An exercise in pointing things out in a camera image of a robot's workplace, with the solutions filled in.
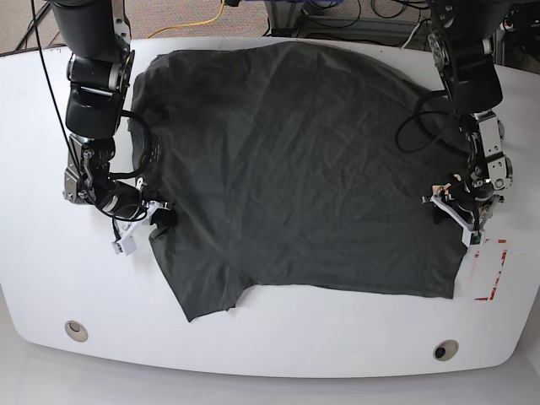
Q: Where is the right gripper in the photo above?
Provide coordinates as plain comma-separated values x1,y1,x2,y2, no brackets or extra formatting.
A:
111,176,177,241

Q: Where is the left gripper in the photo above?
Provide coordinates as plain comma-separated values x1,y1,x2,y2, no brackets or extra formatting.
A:
422,173,505,231

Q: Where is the dark grey t-shirt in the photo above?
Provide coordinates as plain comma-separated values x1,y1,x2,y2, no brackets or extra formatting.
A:
132,42,468,320

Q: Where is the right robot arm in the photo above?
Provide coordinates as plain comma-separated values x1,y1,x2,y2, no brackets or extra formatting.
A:
50,1,176,227

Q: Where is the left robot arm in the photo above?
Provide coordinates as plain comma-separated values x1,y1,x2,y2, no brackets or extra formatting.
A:
427,1,513,246

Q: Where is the red tape rectangle marking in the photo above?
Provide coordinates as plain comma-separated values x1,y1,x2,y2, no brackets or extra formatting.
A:
469,239,508,301

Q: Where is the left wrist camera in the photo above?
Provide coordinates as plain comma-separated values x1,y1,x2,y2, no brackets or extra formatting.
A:
462,229,486,248

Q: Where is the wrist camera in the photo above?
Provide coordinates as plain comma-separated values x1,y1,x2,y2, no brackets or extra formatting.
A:
111,235,137,256
462,229,486,248

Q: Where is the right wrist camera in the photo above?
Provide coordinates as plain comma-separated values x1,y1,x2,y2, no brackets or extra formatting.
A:
111,235,137,256

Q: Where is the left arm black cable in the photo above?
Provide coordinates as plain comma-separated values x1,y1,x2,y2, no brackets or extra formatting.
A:
395,90,469,161

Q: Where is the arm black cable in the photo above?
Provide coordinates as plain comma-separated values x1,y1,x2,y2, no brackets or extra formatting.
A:
395,90,469,161
29,0,164,220

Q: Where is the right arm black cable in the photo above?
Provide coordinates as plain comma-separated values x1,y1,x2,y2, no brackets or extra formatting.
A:
29,0,164,220

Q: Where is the right table cable grommet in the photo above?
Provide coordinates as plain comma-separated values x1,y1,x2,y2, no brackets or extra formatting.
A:
433,340,459,362

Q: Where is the table cable grommet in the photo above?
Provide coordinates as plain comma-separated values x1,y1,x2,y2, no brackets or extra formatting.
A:
433,340,459,362
64,321,89,343

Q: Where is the left table cable grommet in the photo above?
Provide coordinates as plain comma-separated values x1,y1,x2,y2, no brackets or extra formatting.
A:
64,321,89,343

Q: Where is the white cable on floor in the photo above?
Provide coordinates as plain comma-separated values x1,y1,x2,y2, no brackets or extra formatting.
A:
400,20,425,50

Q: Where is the black cable on floor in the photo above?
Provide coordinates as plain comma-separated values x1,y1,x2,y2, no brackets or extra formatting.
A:
15,0,56,50

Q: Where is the yellow cable on floor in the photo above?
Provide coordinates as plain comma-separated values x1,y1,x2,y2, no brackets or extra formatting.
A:
148,0,224,40

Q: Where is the aluminium frame stand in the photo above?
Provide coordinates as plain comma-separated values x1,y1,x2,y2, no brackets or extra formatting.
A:
263,1,430,47

